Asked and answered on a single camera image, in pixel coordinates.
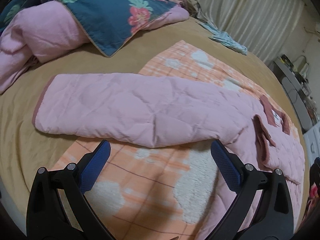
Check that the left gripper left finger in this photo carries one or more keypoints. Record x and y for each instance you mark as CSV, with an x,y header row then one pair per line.
x,y
46,216

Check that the pink quilted jacket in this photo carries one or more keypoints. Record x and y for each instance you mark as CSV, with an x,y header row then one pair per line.
x,y
152,112

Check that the pink patterned blanket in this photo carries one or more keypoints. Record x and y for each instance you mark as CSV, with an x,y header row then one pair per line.
x,y
313,200

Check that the grey vanity desk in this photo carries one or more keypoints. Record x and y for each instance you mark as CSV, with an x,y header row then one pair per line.
x,y
298,91

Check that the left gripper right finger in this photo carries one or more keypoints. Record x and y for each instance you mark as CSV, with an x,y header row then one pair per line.
x,y
273,218

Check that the white drawer chest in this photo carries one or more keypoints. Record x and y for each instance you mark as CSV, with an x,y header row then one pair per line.
x,y
312,140

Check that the blue floral pink quilt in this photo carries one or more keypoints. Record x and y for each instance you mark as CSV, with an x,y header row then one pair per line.
x,y
47,29

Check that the tan bed cover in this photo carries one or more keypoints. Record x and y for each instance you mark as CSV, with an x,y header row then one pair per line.
x,y
24,149

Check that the light blue garment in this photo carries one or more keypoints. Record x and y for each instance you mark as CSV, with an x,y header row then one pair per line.
x,y
224,38

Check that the white striped curtain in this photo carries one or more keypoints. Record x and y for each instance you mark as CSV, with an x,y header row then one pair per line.
x,y
262,26

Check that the orange white plaid blanket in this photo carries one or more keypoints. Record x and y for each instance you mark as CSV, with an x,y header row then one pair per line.
x,y
177,191

